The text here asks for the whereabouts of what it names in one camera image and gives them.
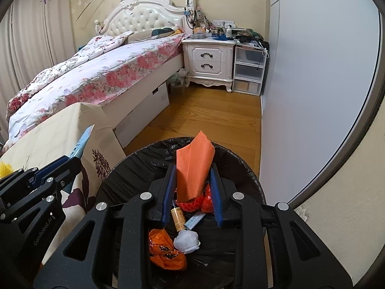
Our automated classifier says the floral quilt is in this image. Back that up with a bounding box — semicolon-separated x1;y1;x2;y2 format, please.
6;31;135;121

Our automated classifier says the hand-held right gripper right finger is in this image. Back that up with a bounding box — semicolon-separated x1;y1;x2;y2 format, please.
210;163;352;289

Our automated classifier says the white tissue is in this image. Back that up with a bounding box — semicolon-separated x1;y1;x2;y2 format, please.
173;230;202;254

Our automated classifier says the orange paper sheet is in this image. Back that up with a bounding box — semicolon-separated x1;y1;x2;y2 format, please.
175;130;215;204

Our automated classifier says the red bubble wrap roll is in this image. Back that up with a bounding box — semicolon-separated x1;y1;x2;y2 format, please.
177;185;218;213

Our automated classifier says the light blue packet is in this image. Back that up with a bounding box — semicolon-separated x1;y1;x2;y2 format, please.
69;124;96;161

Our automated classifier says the clear plastic bag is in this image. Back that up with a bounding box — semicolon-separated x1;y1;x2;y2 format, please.
168;69;189;94

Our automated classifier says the clutter of small items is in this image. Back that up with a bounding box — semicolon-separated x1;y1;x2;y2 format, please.
184;0;270;49

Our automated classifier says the yellow label brown bottle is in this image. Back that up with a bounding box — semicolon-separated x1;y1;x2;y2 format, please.
170;205;186;233

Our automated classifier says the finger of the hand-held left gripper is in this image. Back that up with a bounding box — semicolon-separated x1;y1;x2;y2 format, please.
28;155;83;201
0;168;29;201

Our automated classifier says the white tufted bed frame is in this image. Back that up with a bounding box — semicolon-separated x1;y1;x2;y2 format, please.
94;0;193;149

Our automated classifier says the white wardrobe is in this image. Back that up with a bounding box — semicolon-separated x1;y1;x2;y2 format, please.
259;0;382;207

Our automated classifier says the blue and white tube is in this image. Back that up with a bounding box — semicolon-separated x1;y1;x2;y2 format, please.
184;212;206;230

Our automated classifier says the black-lined trash bin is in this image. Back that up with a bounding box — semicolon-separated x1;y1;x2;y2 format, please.
95;136;267;289

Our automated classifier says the floral bed sheet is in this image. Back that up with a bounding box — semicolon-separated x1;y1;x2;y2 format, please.
8;33;186;141

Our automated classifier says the clear plastic drawer unit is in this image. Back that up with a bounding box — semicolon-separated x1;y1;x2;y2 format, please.
231;44;269;97

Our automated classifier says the white nightstand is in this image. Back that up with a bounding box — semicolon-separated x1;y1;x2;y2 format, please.
182;38;236;93

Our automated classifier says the orange plastic bag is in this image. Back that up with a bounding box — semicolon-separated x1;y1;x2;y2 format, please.
148;228;188;270

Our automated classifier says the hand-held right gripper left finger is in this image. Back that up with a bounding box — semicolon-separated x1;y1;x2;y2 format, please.
33;164;178;289

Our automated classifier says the beige curtain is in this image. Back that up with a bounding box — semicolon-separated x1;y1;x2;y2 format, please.
10;0;76;77
0;15;19;134

